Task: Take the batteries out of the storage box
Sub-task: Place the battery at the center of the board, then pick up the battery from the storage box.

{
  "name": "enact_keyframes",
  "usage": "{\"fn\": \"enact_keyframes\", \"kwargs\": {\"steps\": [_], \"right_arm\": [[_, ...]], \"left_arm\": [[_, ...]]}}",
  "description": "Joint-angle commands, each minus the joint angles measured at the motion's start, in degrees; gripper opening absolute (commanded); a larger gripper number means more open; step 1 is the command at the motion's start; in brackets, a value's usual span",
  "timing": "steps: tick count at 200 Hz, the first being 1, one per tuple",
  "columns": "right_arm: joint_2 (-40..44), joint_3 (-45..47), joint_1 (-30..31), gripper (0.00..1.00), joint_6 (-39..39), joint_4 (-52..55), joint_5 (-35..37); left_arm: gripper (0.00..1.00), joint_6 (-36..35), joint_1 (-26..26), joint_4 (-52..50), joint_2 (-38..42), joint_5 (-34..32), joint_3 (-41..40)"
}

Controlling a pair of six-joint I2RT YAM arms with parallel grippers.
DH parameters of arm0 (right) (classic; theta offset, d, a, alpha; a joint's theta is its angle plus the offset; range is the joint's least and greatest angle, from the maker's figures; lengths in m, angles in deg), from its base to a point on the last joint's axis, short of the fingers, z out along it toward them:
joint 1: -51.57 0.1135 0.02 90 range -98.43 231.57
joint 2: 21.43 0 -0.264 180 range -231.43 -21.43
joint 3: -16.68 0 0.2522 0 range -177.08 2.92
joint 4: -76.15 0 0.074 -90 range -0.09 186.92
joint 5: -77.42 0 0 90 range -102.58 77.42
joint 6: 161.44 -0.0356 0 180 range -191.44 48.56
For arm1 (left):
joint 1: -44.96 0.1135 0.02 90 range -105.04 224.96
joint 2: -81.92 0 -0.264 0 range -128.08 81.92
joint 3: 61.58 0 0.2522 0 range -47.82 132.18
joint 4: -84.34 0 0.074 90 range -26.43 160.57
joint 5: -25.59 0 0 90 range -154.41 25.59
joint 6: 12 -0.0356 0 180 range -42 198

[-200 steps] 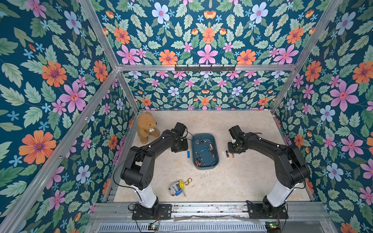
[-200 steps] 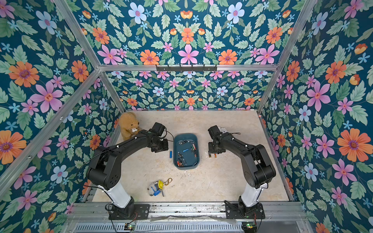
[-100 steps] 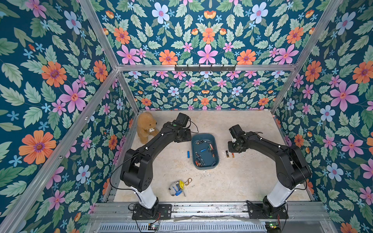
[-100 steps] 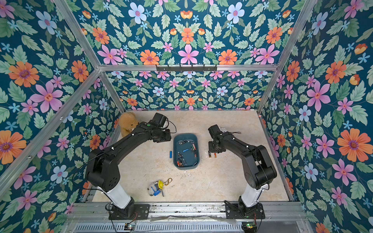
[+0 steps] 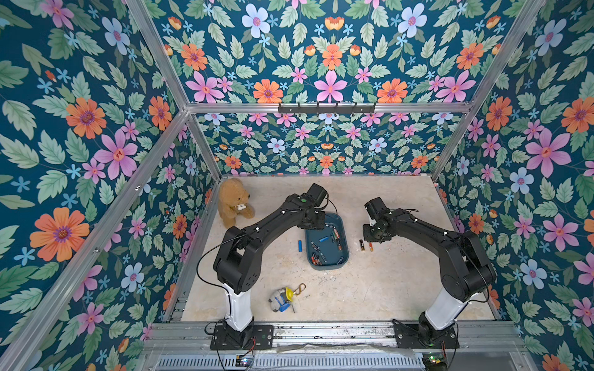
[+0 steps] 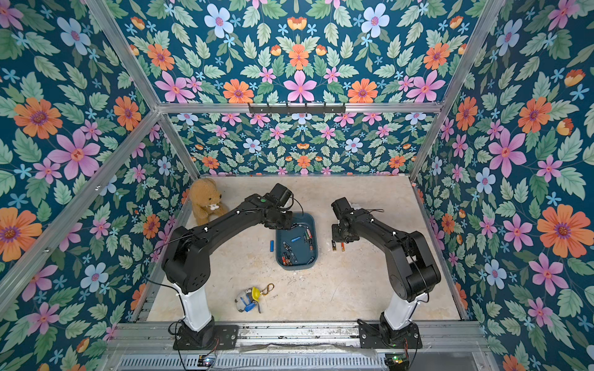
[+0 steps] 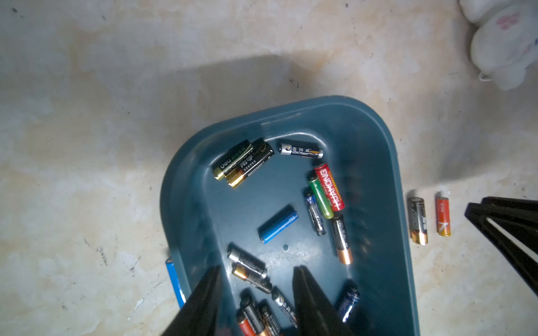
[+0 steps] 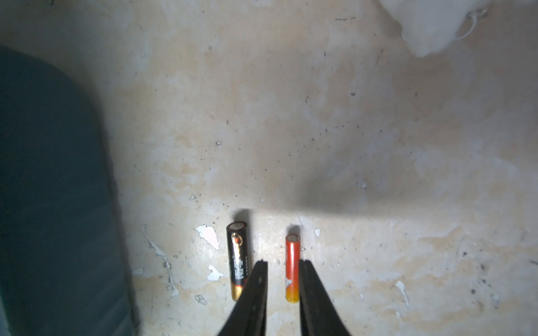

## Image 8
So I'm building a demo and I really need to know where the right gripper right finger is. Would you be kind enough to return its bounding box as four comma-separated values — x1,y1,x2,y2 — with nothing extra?
298,260,350,336

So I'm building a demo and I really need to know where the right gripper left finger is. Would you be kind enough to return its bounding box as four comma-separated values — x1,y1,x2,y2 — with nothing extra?
219,260,268,336

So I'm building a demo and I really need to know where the red orange AAA battery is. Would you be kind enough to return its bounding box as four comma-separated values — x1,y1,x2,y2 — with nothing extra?
285,234,301,303

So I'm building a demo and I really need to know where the black gold AA battery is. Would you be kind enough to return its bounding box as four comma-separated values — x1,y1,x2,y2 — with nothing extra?
226,221,250,301

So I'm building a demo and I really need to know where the teal plastic storage box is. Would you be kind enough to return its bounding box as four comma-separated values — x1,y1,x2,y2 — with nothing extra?
1,47,135,335

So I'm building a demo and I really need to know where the white plush toy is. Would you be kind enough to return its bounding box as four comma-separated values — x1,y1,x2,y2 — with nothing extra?
380,0,489,57

